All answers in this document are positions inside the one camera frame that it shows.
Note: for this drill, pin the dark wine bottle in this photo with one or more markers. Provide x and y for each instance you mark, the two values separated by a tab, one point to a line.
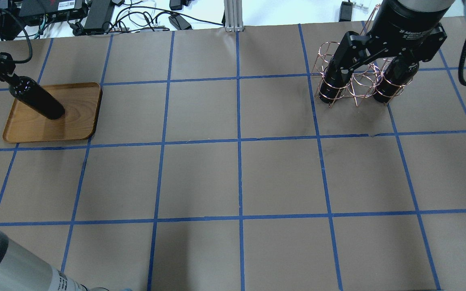
336	77
28	91
386	89

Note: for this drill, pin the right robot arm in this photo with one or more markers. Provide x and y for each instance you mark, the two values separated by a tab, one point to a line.
457	26

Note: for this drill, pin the aluminium frame post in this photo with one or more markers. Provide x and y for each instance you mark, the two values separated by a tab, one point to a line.
233	16

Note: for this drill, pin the black power adapter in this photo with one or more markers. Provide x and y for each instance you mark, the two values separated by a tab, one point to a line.
99	16

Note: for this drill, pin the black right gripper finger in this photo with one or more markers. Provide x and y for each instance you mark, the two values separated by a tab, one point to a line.
352	53
406	65

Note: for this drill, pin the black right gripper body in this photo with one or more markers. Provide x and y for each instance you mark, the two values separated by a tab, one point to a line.
406	20

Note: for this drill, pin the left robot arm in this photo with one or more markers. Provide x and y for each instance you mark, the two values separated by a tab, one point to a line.
20	269

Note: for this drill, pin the copper wire bottle basket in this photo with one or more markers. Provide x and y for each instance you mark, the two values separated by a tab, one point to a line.
364	80

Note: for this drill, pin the wooden tray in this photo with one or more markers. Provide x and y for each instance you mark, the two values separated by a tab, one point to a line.
74	119

